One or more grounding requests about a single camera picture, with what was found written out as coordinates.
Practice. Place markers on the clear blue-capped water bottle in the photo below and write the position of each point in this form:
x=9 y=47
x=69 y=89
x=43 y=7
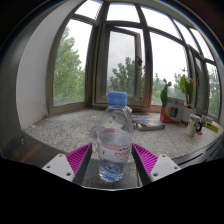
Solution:
x=115 y=140

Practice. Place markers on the brown framed bay window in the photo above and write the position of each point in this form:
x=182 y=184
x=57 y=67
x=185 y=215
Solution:
x=100 y=60

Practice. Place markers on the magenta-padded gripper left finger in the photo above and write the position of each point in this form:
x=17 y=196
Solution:
x=59 y=165

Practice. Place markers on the yellow glue box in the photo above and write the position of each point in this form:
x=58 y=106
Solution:
x=211 y=126

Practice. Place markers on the potted plant with red flowers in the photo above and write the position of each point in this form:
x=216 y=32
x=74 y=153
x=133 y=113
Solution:
x=187 y=87

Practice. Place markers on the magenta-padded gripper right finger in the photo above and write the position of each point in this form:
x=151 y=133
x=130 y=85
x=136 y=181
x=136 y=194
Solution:
x=163 y=165

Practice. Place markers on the white and red filament box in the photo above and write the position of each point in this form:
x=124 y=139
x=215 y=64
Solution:
x=171 y=111

